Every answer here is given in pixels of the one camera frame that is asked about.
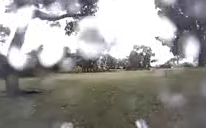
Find row of distant bushes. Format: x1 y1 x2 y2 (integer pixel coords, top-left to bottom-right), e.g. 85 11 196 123
59 53 129 74

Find green grass field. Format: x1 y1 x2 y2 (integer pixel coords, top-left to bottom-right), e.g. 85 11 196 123
0 65 206 128

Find distant tree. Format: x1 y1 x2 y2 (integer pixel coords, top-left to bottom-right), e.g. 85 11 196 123
126 44 157 71

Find robot's own part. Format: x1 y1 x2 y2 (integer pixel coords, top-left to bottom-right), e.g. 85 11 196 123
60 121 75 128
135 118 149 128

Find tree with pale trunk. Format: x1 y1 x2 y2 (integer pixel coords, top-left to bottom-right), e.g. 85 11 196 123
0 0 99 98

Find dark tree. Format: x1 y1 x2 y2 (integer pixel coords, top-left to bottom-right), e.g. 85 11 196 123
154 0 206 68

